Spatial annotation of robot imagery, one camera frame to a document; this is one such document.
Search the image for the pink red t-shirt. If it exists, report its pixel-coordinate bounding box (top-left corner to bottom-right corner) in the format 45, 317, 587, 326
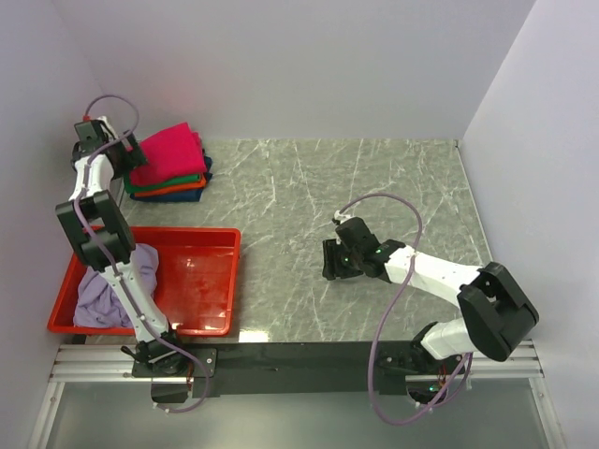
129, 123, 207, 187

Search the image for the lavender t-shirt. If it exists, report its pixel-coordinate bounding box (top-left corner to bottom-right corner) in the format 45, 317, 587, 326
73, 243, 159, 328

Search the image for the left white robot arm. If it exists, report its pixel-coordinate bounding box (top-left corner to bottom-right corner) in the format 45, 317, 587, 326
55, 116, 188, 377

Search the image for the folded green t-shirt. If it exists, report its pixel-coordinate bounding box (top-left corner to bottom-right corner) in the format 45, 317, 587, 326
124, 174, 207, 194

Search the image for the folded navy t-shirt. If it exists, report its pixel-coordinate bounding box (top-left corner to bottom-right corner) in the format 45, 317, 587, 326
129, 155, 212, 203

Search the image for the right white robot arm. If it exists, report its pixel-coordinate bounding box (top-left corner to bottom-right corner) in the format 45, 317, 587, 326
322, 217, 539, 373

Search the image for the folded orange t-shirt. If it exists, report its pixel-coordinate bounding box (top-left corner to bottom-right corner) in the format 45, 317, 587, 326
132, 180, 207, 197

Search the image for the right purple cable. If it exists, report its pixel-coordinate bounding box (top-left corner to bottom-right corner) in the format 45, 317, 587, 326
335, 192, 474, 427

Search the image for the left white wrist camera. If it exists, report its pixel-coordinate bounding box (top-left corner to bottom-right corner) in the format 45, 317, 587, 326
82, 115, 116, 140

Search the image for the aluminium rail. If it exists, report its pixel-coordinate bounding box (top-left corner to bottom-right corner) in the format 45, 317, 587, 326
49, 340, 544, 383

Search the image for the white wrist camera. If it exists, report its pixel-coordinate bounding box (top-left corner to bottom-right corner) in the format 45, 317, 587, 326
82, 115, 116, 140
331, 210, 352, 225

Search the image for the red plastic bin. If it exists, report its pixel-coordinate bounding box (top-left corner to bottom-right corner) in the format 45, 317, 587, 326
47, 226, 241, 337

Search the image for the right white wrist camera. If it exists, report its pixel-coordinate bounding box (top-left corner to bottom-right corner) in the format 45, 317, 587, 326
331, 210, 352, 225

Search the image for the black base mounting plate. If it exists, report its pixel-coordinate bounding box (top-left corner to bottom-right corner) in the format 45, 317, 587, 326
130, 340, 467, 404

